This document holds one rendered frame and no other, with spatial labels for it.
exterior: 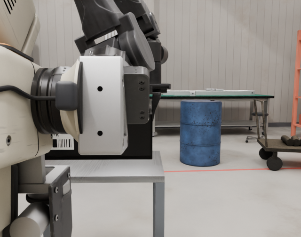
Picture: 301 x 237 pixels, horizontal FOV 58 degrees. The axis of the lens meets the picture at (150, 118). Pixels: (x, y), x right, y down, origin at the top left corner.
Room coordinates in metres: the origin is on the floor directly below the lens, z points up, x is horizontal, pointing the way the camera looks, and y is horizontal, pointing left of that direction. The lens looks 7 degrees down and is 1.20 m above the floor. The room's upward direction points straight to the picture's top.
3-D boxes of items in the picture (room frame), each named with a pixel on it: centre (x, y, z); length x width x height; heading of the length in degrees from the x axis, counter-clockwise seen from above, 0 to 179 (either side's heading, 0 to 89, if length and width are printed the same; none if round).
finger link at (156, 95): (0.72, 0.01, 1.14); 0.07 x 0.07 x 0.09; 1
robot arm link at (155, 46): (0.73, 0.00, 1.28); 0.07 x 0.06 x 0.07; 165
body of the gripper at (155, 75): (0.72, 0.00, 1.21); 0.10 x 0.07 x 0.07; 91
